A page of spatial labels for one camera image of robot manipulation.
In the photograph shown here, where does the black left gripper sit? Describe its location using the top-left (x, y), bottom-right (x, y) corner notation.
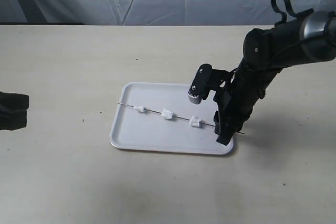
top-left (1, 92), bottom-right (29, 131)

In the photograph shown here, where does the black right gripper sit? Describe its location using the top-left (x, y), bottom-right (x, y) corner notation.
top-left (209, 69), bottom-right (263, 146)

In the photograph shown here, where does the thin metal skewer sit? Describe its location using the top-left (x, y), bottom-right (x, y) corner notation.
top-left (117, 102), bottom-right (246, 135)

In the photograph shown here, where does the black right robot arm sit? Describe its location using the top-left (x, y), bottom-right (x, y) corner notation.
top-left (214, 11), bottom-right (335, 145)

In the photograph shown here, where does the white rectangular plastic tray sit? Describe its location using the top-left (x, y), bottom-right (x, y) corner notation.
top-left (110, 82), bottom-right (234, 155)

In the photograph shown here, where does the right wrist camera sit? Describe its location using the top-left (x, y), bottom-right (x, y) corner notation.
top-left (187, 63), bottom-right (213, 104)

